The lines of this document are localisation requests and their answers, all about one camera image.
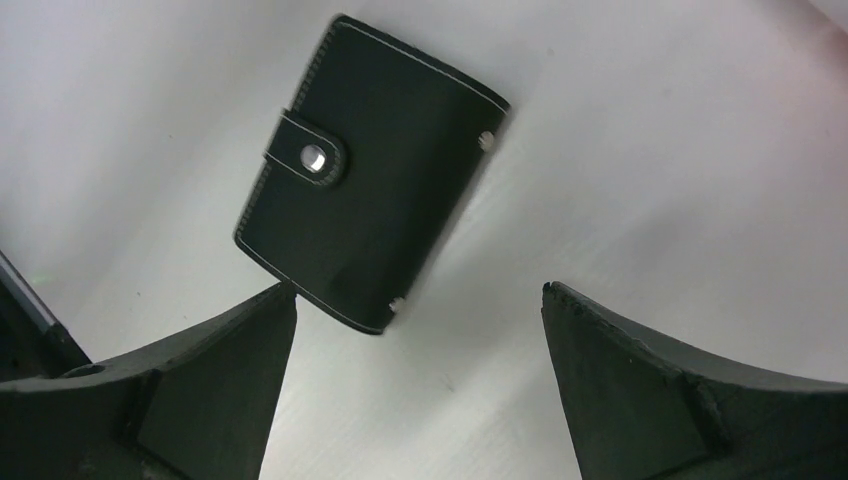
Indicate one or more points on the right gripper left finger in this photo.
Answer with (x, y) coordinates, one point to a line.
(198, 404)

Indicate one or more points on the black leather card holder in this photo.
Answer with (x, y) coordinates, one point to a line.
(364, 170)

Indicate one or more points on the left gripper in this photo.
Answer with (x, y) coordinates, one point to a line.
(34, 343)

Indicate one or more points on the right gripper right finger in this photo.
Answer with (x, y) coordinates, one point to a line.
(640, 404)

